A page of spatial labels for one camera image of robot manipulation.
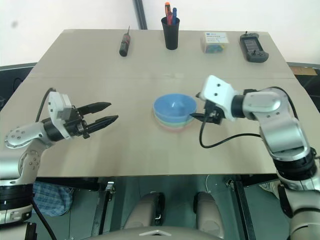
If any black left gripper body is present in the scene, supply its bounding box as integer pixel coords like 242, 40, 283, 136
64, 106, 91, 140

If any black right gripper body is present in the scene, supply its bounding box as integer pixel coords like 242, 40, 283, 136
195, 91, 225, 126

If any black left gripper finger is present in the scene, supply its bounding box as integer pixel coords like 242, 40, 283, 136
76, 101, 112, 114
86, 114, 119, 134

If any blue bowl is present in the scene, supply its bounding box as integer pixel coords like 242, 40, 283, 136
152, 93, 199, 123

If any green bowl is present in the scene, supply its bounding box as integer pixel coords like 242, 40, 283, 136
154, 113, 197, 127

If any pink bowl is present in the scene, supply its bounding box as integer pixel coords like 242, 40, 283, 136
156, 117, 195, 133

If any black red screwdriver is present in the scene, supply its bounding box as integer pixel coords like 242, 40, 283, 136
118, 24, 133, 57

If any clear box of coloured clips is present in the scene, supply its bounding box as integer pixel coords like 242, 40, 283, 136
200, 31, 231, 54

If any black handheld remote controller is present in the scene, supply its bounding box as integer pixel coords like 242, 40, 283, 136
239, 30, 270, 63

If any blue plaid cloth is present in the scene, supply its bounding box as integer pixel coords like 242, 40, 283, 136
32, 180, 74, 217

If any black pen cup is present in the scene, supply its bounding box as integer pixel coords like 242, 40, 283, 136
161, 16, 181, 51

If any beige left robot thigh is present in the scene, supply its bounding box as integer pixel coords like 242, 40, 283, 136
124, 191, 166, 230

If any beige robot thigh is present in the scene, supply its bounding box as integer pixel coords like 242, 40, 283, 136
193, 191, 225, 239
124, 191, 166, 230

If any beige right robot thigh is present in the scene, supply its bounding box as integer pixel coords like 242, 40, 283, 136
193, 191, 225, 239

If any brown cardboard box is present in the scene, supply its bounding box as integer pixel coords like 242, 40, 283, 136
290, 66, 319, 76

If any black vertical pole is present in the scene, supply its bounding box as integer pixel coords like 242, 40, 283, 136
134, 0, 148, 30

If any orange pen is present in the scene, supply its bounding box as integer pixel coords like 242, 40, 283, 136
164, 1, 173, 26

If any beige robot torso front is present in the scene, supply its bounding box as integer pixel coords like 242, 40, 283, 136
86, 224, 227, 240

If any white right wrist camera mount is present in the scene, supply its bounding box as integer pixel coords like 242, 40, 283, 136
200, 74, 238, 123

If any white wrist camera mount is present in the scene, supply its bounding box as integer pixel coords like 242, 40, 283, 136
200, 74, 238, 123
47, 91, 77, 121

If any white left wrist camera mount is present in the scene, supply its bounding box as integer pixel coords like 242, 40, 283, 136
47, 91, 77, 121

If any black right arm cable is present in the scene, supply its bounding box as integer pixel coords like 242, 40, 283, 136
199, 115, 262, 149

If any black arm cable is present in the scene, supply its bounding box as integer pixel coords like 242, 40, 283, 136
35, 87, 57, 123
199, 115, 262, 149

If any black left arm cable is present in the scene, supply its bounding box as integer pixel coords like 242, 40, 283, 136
35, 87, 57, 123

